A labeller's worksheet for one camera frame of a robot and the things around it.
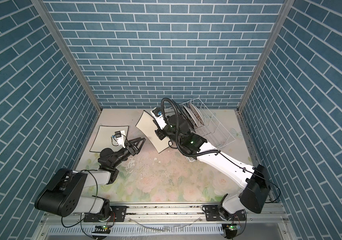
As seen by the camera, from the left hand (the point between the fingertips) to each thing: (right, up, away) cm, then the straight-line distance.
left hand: (143, 141), depth 79 cm
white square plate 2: (+4, +8, -10) cm, 14 cm away
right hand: (+7, +12, -9) cm, 17 cm away
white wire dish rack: (+44, +3, +28) cm, 53 cm away
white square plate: (-34, -2, +23) cm, 41 cm away
